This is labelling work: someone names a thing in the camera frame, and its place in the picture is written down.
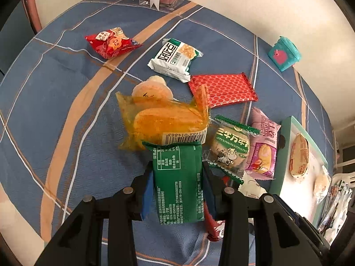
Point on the blue plaid tablecloth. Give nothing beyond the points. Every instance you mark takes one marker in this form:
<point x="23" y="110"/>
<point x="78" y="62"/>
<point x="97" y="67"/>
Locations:
<point x="55" y="94"/>

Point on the cream cake packet orange print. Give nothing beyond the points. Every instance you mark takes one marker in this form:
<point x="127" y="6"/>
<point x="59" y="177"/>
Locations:
<point x="299" y="156"/>

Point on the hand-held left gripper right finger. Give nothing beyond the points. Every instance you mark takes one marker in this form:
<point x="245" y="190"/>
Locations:
<point x="210" y="199"/>

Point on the round pale pastry clear wrap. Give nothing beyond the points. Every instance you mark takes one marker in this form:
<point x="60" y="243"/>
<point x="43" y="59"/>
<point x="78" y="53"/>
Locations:
<point x="151" y="88"/>

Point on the white chair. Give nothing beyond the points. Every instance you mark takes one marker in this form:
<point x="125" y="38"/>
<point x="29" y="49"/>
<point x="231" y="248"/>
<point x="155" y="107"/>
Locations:
<point x="344" y="178"/>

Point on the pile of plastic bags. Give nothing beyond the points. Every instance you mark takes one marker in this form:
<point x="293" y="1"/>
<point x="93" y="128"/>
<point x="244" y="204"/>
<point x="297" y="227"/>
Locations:
<point x="335" y="210"/>

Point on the yellow transparent cake packet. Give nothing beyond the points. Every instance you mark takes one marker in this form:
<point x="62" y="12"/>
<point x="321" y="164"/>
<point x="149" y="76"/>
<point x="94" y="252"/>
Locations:
<point x="166" y="119"/>

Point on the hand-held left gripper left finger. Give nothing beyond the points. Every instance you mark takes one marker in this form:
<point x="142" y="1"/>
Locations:
<point x="147" y="199"/>

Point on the green snack packet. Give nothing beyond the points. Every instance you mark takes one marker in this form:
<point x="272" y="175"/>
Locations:
<point x="177" y="177"/>

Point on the white box with green rim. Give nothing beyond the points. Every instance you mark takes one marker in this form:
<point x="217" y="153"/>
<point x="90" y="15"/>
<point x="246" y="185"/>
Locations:
<point x="277" y="177"/>

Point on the pink chair frame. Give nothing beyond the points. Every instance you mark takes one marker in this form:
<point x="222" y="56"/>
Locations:
<point x="34" y="13"/>

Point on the red white biscuit packet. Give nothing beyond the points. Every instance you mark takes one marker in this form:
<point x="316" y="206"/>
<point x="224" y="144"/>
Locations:
<point x="215" y="227"/>

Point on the small white snack packet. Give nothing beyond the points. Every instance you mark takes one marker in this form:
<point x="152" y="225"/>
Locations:
<point x="251" y="186"/>

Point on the round white bun clear packet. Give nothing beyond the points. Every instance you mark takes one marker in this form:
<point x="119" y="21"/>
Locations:
<point x="321" y="184"/>

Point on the teal toy box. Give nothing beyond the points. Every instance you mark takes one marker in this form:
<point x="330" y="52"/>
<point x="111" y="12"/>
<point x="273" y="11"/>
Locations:
<point x="284" y="54"/>

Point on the small red snack packet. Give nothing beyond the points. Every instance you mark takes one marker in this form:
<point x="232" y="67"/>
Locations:
<point x="111" y="44"/>

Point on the pink cake packet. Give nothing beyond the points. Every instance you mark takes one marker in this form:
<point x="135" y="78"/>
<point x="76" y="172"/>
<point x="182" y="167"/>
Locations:
<point x="263" y="149"/>

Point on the red patterned flat packet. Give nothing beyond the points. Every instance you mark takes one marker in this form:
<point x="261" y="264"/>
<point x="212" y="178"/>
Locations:
<point x="227" y="88"/>

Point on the clear glass vase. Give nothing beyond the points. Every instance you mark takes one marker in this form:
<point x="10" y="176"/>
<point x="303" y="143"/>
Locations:
<point x="169" y="1"/>

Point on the white green-labelled snack packet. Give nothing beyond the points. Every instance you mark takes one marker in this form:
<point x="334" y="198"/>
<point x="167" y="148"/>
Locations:
<point x="172" y="58"/>

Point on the clear green-edged cookie packet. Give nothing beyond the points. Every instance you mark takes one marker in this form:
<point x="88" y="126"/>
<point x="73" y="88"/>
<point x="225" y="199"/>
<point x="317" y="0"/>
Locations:
<point x="230" y="146"/>

